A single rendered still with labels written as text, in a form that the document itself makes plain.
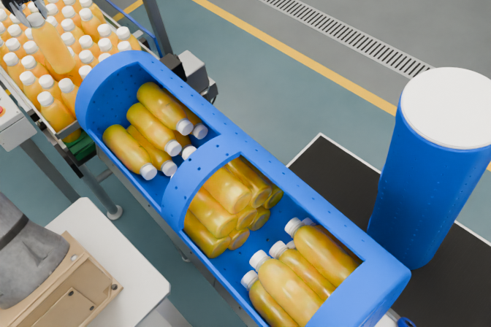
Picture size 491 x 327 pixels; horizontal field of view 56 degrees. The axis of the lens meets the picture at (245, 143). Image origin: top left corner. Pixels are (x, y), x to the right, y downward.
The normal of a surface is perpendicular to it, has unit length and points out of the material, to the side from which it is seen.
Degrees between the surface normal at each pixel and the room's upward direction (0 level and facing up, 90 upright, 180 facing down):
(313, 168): 0
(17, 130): 90
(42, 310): 90
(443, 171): 90
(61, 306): 90
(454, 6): 0
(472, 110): 0
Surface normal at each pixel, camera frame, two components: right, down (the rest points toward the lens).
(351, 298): -0.17, -0.52
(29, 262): 0.40, -0.33
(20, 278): 0.16, -0.10
